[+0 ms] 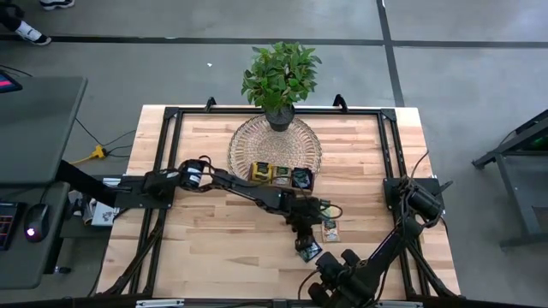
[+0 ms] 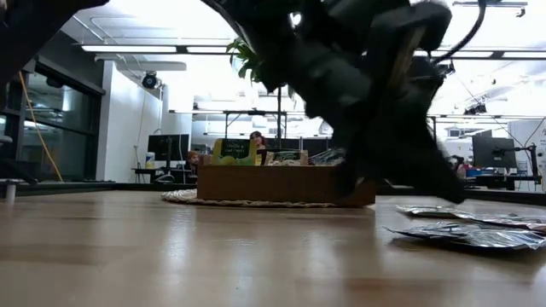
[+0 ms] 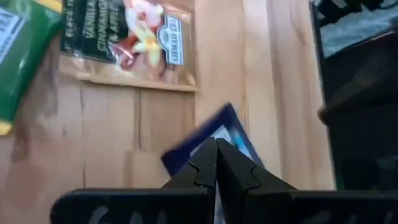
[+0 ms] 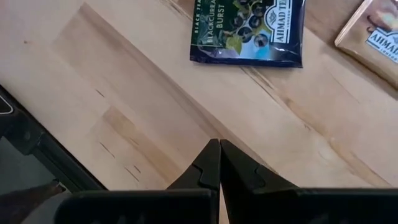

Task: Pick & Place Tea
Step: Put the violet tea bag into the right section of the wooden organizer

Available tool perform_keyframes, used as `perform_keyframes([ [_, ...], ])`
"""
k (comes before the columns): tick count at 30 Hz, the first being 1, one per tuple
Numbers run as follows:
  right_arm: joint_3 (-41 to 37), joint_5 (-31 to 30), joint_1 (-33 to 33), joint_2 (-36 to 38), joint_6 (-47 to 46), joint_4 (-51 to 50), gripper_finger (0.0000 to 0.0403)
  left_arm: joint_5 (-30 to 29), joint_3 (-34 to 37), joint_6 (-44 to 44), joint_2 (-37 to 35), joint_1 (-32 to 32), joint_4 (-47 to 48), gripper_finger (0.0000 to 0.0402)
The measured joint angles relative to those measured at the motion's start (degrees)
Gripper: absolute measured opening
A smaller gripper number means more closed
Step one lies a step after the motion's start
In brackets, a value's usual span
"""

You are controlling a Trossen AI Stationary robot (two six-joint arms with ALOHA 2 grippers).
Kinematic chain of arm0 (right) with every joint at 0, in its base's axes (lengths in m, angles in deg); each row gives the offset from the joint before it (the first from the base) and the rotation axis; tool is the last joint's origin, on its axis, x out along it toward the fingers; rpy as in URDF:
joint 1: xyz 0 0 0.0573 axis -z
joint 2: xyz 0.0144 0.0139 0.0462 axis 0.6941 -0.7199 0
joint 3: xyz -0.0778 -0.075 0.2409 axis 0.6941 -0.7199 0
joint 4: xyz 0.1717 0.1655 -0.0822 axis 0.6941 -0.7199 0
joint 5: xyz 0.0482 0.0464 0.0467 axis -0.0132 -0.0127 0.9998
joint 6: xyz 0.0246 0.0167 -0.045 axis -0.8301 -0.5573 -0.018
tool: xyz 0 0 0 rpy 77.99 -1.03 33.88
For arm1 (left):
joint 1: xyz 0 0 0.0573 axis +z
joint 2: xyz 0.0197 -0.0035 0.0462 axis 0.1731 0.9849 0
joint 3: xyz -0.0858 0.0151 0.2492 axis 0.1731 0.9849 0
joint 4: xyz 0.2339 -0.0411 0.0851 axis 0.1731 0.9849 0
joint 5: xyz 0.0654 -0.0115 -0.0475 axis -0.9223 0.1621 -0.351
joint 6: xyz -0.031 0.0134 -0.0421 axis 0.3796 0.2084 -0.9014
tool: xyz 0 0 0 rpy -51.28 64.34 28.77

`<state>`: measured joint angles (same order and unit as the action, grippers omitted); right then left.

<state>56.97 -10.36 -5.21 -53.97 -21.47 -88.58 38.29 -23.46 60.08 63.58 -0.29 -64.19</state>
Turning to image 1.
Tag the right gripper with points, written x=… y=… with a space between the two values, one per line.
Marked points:
x=331 y=274

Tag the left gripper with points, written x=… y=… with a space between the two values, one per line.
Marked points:
x=304 y=211

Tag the yellow green tea packet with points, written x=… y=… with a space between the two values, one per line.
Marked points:
x=261 y=171

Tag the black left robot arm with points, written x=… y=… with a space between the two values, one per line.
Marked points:
x=252 y=191

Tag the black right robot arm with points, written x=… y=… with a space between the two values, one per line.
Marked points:
x=394 y=244

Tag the wooden tea box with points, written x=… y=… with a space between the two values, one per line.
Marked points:
x=307 y=189

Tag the round woven placemat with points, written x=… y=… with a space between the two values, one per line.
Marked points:
x=274 y=145

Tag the black clamp lever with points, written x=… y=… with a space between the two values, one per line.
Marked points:
x=445 y=186

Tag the potted green plant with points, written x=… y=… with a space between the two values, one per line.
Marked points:
x=278 y=81

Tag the dark metal stand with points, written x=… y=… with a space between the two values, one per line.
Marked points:
x=514 y=194

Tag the white printed box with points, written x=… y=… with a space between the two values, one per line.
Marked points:
x=104 y=214

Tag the black support bar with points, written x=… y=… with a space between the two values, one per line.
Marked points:
x=85 y=181

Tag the black computer mouse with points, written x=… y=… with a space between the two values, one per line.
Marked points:
x=36 y=222

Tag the dark grey keyboard shelf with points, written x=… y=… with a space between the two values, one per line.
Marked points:
x=34 y=265

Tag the dark grey desk top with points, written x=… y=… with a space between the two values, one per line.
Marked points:
x=38 y=128

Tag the black backlit keyboard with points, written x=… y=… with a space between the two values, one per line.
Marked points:
x=6 y=226

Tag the small dark screen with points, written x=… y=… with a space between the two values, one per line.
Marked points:
x=8 y=83

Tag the person's shoe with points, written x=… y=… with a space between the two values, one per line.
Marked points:
x=57 y=3
x=33 y=35

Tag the silver metal bracket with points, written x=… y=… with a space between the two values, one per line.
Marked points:
x=399 y=304
x=159 y=303

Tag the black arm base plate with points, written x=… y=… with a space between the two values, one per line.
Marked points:
x=124 y=199
x=391 y=188

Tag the black aluminium table frame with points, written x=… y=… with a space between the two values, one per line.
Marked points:
x=355 y=111

